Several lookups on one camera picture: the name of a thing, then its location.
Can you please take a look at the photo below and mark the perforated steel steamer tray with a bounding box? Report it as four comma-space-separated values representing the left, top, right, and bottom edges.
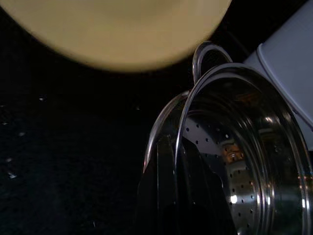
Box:
143, 41, 313, 235

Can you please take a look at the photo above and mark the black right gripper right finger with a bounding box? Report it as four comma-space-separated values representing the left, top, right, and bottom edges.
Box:
180, 138, 237, 235

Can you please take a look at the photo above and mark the cream round plate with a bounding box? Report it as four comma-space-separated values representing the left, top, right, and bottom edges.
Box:
0, 0, 233, 73

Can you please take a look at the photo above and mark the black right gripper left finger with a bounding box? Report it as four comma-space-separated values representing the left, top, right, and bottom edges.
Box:
136, 135, 177, 235

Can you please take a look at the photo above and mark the white tiered plastic rack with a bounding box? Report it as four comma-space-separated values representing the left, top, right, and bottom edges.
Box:
242, 0, 313, 152

